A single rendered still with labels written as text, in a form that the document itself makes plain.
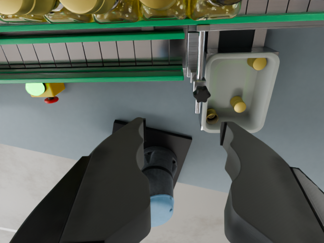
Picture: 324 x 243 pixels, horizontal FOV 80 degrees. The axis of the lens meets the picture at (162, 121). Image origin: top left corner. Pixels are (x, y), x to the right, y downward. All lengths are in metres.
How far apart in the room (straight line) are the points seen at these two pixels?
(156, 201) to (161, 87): 0.33
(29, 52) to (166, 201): 0.49
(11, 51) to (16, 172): 1.95
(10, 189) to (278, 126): 2.53
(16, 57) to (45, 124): 0.31
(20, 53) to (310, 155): 0.94
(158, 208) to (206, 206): 1.68
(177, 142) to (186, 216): 1.72
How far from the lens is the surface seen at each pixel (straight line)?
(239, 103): 0.59
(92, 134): 0.76
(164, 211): 0.57
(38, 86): 0.62
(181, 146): 0.70
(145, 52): 0.46
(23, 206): 2.85
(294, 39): 0.66
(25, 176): 2.43
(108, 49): 0.48
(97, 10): 0.19
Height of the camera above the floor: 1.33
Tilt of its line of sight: 60 degrees down
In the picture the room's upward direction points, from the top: 173 degrees counter-clockwise
